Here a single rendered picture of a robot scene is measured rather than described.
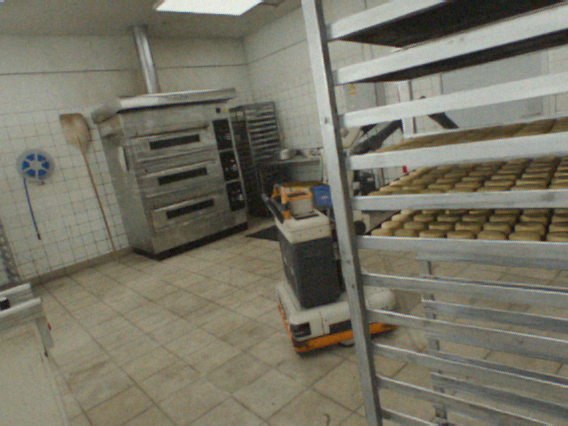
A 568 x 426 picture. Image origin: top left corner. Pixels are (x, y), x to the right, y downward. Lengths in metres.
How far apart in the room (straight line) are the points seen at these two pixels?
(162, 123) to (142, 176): 0.72
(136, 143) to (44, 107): 1.38
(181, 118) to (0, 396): 4.16
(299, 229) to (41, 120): 4.32
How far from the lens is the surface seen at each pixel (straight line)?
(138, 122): 5.10
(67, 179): 5.86
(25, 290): 1.94
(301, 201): 2.34
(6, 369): 1.70
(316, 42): 0.86
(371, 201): 0.86
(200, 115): 5.47
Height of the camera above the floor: 1.32
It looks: 12 degrees down
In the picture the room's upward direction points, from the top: 10 degrees counter-clockwise
